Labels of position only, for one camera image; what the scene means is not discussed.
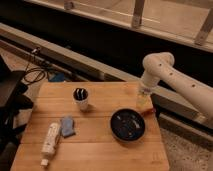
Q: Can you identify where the blue object on floor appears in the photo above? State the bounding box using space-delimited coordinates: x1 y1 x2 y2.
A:
50 73 65 82

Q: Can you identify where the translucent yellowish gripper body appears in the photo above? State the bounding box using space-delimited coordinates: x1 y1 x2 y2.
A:
136 84 152 110

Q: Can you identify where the black chair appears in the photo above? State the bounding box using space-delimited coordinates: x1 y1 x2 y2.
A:
0 55 34 171

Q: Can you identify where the white cup with black inside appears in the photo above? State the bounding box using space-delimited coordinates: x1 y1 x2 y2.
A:
73 88 88 111

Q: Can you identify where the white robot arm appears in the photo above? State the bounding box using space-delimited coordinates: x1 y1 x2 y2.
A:
139 52 213 130

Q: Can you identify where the white plastic bottle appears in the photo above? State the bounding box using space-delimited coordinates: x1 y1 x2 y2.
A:
41 122 60 167

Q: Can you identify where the black round bowl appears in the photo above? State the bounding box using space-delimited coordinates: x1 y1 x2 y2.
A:
110 108 146 142

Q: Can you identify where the black cable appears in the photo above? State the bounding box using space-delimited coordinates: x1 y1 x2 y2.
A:
22 46 54 85

